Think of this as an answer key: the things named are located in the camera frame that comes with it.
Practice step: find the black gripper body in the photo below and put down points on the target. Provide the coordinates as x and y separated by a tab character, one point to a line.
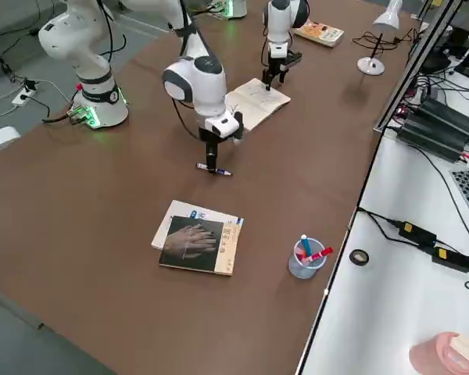
285	64
212	146

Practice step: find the blue white marker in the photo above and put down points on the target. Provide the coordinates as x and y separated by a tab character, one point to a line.
223	172

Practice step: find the white lined notebook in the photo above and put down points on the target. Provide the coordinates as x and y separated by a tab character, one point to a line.
258	105

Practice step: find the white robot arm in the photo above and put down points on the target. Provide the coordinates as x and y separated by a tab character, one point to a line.
203	90
281	19

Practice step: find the red capped marker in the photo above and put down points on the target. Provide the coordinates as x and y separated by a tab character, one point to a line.
321	254

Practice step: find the yellow illustrated book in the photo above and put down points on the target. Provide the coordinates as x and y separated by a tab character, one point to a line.
324	33

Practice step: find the white blue book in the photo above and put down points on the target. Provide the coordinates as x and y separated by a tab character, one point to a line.
180	209

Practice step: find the dark book with hands cover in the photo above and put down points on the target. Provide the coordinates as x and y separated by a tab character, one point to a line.
191	246

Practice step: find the white desk lamp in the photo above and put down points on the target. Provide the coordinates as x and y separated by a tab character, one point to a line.
387	17

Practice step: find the circuit board with red light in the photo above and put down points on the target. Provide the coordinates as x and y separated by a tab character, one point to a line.
400	111

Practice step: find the blue pen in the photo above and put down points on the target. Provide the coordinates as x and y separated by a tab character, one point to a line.
306	246

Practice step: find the clear plastic pen cup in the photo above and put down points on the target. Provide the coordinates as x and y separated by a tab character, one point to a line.
303	271

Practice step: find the black finned power supply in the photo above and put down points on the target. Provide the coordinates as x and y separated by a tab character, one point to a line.
449	115
434	138

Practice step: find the black tape roll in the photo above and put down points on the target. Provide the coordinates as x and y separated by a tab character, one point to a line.
351	256

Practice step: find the black electronic device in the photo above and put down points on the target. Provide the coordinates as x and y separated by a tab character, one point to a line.
459	39

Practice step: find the white power strip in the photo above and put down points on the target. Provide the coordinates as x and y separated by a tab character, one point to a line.
21	98

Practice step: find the black power adapter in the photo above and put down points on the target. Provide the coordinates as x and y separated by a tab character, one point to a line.
416	232
451	258

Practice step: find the white box with yellow label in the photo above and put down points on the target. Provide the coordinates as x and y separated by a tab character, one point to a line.
0	140

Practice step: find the pink container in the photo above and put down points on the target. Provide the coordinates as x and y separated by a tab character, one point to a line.
426	355

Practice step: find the aluminium frame post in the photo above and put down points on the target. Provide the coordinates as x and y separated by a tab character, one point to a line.
414	58

